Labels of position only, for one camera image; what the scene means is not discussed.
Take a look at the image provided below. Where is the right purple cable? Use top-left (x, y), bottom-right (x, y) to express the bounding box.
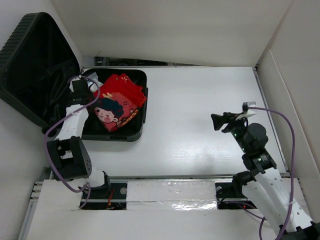
top-left (247, 106), bottom-right (297, 240)

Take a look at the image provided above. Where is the red cartoon print cloth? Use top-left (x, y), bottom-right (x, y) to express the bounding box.
top-left (94, 73), bottom-right (147, 132)

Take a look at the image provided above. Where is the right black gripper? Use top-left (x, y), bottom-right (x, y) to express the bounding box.
top-left (210, 111), bottom-right (250, 153)

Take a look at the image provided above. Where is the white toiletry tube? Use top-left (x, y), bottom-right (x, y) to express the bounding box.
top-left (87, 72), bottom-right (103, 93)

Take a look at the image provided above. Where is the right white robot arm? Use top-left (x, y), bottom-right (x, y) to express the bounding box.
top-left (211, 112), bottom-right (320, 240)

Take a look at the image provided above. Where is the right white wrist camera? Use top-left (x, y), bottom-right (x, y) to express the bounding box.
top-left (236, 101), bottom-right (257, 120)

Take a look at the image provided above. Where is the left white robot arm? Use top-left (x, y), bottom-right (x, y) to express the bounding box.
top-left (44, 75), bottom-right (112, 199)

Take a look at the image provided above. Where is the black hard-shell suitcase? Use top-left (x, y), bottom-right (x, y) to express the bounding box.
top-left (0, 12), bottom-right (148, 131)

